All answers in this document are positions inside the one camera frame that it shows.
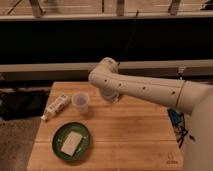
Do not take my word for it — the white toothpaste tube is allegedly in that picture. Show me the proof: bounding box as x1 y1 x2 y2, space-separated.
41 94 71 121

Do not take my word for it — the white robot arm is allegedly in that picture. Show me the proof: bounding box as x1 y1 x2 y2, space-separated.
88 57 213 171

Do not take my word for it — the black cable on floor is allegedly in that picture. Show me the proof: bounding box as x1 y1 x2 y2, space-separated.
169 109 191 149

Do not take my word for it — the black background cable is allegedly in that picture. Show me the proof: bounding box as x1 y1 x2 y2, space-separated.
118 9 140 64

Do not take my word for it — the white sponge block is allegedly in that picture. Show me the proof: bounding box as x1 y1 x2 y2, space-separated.
61 132 82 156

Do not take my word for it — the green plate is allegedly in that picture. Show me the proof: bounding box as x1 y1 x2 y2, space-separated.
52 122 90 161

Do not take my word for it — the white ceramic cup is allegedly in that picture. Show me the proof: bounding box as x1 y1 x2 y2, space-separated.
72 92 89 114

